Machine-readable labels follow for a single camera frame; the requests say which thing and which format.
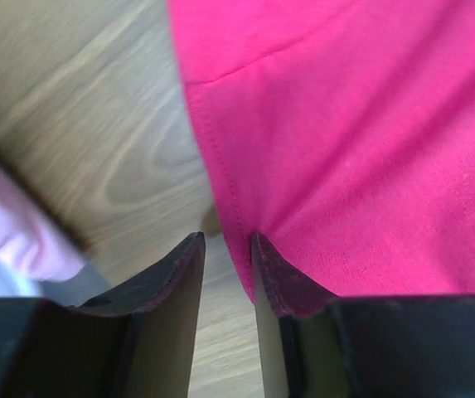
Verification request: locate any clear plastic bin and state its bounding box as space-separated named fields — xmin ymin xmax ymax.
xmin=0 ymin=160 xmax=109 ymax=305

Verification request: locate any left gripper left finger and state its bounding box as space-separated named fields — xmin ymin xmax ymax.
xmin=0 ymin=232 xmax=206 ymax=397

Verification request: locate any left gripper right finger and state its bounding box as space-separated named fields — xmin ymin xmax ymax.
xmin=250 ymin=234 xmax=475 ymax=397

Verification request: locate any light pink t shirt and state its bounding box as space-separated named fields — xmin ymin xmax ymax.
xmin=0 ymin=168 xmax=86 ymax=282

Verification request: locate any magenta t shirt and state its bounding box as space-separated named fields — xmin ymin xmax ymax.
xmin=168 ymin=1 xmax=475 ymax=296

